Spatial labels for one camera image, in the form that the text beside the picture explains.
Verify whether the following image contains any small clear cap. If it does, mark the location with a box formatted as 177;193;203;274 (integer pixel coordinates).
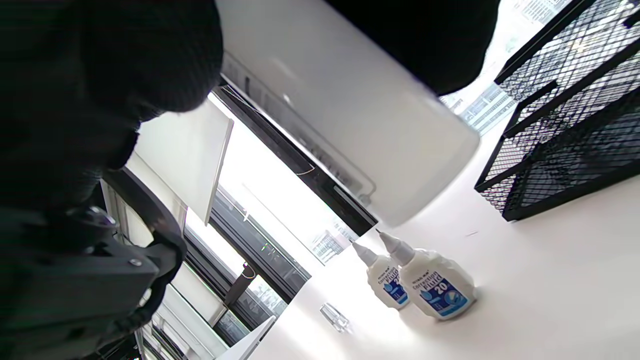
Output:
320;302;351;333

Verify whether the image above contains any wide white roller blind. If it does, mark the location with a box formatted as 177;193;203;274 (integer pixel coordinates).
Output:
125;100;235;226

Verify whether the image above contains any white tall glue bottle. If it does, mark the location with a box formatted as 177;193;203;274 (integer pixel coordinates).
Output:
215;0;481;228

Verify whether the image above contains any person's right hand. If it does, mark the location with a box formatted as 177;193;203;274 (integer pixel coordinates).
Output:
0;0;501;211

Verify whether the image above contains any black mesh desk organizer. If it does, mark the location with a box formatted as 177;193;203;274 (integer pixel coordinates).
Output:
474;0;640;222

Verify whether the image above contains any black window frame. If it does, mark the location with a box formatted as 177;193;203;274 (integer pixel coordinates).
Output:
80;85;378;360

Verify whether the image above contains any small white correction fluid bottle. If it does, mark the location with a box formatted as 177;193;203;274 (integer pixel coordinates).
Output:
351;241;411;311
376;229;477;321

